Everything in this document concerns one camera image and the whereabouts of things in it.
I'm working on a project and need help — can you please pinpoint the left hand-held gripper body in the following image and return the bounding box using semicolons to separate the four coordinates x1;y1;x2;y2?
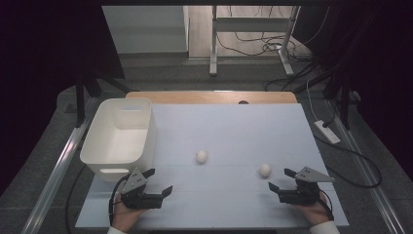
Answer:
120;167;164;210

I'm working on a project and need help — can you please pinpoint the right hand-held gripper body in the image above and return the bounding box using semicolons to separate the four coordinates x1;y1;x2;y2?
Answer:
278;166;335;207

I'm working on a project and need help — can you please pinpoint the white plastic storage bin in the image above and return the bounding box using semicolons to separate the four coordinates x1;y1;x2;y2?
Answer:
79;97;158;182

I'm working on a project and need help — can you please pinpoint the person's right hand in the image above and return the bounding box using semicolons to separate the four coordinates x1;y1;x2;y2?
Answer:
293;191;334;226

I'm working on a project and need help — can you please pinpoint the person's left hand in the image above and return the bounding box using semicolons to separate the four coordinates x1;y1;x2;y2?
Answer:
111;193;148;234

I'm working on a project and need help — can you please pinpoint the person's left white sleeve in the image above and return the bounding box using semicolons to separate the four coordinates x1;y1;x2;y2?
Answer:
106;225;129;234

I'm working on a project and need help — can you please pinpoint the person's white sleeve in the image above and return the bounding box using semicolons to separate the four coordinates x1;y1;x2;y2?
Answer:
106;225;129;234
309;220;341;234

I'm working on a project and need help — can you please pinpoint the person's right white sleeve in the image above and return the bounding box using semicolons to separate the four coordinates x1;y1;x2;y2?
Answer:
309;220;341;234

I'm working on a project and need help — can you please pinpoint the white power strip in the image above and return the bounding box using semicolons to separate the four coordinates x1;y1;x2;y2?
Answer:
314;119;342;145

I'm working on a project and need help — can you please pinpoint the black stand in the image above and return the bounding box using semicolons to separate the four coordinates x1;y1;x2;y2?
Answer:
323;69;353;131
74;72;131;129

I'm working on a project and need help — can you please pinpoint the white cabinet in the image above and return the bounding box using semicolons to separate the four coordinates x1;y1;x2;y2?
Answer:
101;5;190;55

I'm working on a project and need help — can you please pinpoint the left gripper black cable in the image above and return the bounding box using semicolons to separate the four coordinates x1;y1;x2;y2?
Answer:
109;175;131;226

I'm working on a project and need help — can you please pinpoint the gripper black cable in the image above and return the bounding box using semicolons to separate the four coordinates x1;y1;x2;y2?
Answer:
109;175;131;226
319;189;335;222

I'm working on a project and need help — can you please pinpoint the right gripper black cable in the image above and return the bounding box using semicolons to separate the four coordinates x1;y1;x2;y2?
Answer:
319;189;335;222

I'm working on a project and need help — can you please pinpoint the aluminium floor rail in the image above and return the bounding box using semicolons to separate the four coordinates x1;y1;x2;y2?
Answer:
326;99;407;234
20;97;99;234

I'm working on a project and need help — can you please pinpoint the black power strip cable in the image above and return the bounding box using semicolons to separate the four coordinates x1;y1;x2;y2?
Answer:
313;121;383;189

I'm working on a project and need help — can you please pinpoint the white power strip cable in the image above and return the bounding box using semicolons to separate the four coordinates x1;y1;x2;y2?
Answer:
306;80;321;123

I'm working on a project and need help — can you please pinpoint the black floor cable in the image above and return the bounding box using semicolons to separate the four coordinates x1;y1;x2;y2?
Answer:
65;165;90;234

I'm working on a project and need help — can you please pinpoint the tangle of floor cables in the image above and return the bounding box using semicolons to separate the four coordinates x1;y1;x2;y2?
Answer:
215;32;314;63

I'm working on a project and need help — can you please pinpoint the white metal desk frame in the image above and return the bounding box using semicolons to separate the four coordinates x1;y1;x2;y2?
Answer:
208;5;302;78

